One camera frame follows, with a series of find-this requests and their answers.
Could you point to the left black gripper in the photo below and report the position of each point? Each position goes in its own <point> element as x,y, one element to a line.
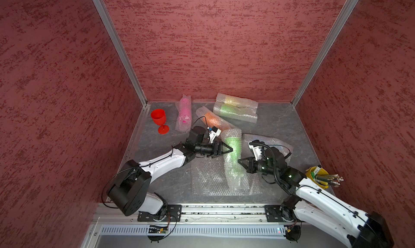
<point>225,151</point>

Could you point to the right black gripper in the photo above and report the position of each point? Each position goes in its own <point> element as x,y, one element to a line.
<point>250,167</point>

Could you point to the clear bubble wrap sheet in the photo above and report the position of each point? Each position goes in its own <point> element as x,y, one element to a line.
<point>217,177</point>

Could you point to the pink glass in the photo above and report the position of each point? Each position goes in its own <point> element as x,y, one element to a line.
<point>184,119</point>

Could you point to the red wine glass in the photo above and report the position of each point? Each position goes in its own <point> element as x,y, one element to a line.
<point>159,118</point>

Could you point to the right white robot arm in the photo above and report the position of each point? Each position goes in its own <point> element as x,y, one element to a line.
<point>310,203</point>

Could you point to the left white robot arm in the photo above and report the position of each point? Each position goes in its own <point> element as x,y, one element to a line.
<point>128,189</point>

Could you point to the blue glass in bubble wrap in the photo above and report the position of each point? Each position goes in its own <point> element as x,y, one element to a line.
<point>283,147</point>

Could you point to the orange glass in bubble wrap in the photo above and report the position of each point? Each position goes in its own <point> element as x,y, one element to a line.
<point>212,120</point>

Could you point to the light green glass in bubble wrap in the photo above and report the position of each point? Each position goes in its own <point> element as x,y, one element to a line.
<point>237,113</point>

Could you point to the yellow glass in bubble wrap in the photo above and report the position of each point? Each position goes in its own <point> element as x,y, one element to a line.
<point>236,101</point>

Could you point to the yellow cup with pens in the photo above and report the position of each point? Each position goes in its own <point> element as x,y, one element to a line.
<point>322,178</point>

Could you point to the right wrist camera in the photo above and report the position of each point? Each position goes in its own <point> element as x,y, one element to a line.
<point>256,150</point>

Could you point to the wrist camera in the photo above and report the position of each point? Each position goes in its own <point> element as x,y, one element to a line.
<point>256,150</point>
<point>214,132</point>

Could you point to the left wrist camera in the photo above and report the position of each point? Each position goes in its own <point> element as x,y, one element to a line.
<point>214,132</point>

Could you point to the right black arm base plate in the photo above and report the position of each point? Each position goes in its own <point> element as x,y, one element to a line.
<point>279,214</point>

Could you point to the aluminium front rail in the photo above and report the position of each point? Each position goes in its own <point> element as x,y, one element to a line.
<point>228,214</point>

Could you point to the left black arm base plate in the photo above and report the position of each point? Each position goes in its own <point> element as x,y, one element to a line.
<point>166,213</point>

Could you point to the white perforated cable duct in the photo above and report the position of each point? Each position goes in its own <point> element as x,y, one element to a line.
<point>248,231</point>

